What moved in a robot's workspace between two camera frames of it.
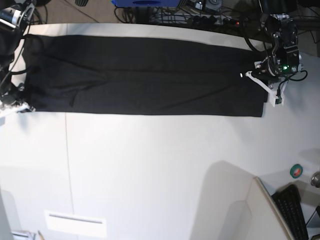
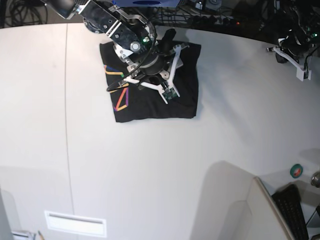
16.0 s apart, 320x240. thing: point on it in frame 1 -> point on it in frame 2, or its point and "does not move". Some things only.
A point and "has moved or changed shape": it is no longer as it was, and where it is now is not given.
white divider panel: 268,223 does not move
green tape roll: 296,171 does not move
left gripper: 14,94 -> 157,64
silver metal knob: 315,179 does not move
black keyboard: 288,200 does not move
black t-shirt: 141,75 has moved or changed shape
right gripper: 269,69 -> 295,45
